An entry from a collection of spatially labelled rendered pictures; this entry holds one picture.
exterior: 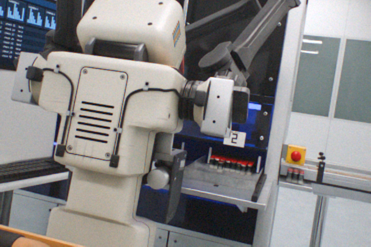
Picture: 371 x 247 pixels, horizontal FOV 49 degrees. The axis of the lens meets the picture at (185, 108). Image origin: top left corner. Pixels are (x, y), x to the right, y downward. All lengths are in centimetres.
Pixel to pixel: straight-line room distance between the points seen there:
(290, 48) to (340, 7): 478
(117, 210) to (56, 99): 25
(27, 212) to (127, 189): 131
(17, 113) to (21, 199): 56
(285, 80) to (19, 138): 108
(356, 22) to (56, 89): 580
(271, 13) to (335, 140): 526
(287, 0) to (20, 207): 156
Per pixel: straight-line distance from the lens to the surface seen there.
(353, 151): 634
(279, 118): 165
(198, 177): 145
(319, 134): 627
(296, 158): 163
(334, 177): 179
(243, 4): 126
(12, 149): 174
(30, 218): 213
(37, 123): 180
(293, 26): 168
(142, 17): 86
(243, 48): 99
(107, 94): 79
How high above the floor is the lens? 120
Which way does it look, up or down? 3 degrees down
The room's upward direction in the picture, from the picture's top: 8 degrees clockwise
